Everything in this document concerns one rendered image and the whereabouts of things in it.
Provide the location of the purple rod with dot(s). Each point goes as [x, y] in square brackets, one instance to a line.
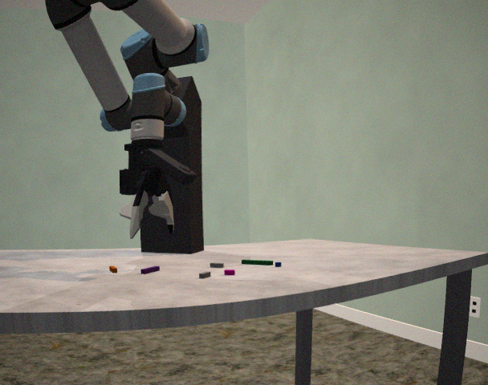
[150, 270]

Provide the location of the green rod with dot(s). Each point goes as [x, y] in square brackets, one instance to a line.
[257, 262]

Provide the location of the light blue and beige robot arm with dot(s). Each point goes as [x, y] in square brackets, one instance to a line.
[178, 42]

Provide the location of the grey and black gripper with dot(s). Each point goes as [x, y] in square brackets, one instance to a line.
[145, 179]

